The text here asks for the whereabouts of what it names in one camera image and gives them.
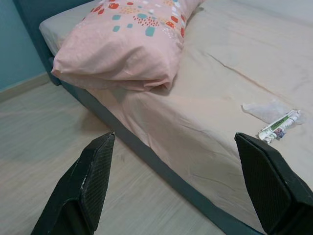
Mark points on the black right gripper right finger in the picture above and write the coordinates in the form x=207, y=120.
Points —
x=274, y=186

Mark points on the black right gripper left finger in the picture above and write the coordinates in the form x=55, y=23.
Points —
x=80, y=186

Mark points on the green white wrapper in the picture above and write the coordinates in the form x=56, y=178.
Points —
x=274, y=127

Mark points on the pink patterned pillow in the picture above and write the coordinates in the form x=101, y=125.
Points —
x=117, y=54

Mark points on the clear plastic wrapper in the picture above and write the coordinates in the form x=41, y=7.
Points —
x=261, y=111

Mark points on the beige sheeted mattress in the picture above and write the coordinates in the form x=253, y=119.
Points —
x=220, y=73

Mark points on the teal upholstered bed frame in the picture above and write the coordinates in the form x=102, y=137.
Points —
x=31, y=24

